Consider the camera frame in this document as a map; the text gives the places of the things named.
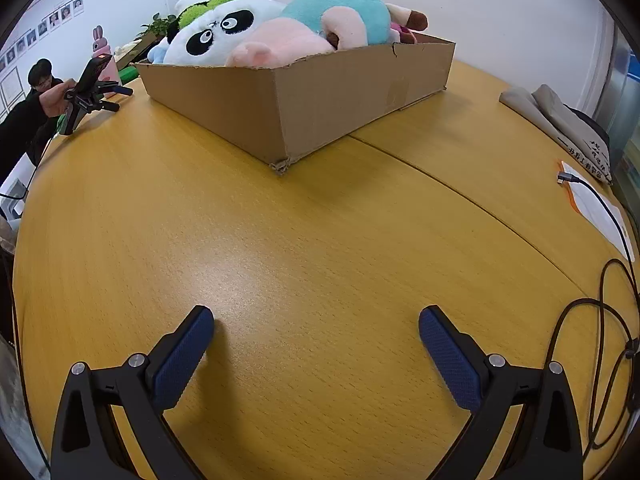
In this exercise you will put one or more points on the pink rabbit bottle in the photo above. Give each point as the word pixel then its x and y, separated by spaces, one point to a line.
pixel 102 42

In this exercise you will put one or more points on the white paper envelope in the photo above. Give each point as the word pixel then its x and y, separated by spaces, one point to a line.
pixel 597 210

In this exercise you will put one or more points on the person's left hand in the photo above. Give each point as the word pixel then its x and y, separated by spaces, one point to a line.
pixel 52 102

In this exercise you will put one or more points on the brown cardboard piece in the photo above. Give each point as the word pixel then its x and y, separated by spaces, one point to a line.
pixel 135 52

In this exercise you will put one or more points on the grey folded cloth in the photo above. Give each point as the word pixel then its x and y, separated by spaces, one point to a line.
pixel 535 105

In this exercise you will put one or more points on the person's left forearm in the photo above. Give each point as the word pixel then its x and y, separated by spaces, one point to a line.
pixel 20 125

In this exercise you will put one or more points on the green object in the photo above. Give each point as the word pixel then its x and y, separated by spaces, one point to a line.
pixel 129 75

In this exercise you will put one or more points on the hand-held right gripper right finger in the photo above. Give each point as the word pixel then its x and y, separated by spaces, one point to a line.
pixel 450 360

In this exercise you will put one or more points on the person's head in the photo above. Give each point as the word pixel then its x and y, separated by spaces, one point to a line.
pixel 42 76

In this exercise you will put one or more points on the wall photo chart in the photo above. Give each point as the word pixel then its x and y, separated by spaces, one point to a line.
pixel 60 15

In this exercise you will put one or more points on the hot pink plush toy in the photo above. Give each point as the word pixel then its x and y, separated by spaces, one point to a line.
pixel 404 35

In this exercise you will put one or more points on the brown cardboard box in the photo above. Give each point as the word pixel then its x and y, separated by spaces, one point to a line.
pixel 325 100

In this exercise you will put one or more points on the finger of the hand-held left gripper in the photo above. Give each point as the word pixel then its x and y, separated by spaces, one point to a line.
pixel 111 106
pixel 122 91

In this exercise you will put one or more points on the green potted plant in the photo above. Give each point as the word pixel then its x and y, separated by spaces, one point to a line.
pixel 160 25

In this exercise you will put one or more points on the grey printed cloth bag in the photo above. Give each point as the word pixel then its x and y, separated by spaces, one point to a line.
pixel 590 155

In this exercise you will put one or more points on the teal and pink plush toy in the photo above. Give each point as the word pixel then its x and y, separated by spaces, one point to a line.
pixel 340 7

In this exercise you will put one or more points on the white box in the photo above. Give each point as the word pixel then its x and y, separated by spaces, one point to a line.
pixel 12 200

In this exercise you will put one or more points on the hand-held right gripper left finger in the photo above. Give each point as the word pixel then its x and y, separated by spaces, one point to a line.
pixel 182 357

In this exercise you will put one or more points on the white panda plush toy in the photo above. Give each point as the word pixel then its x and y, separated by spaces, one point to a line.
pixel 225 35

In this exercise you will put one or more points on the light blue plush toy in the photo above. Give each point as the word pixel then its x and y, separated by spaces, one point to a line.
pixel 156 55

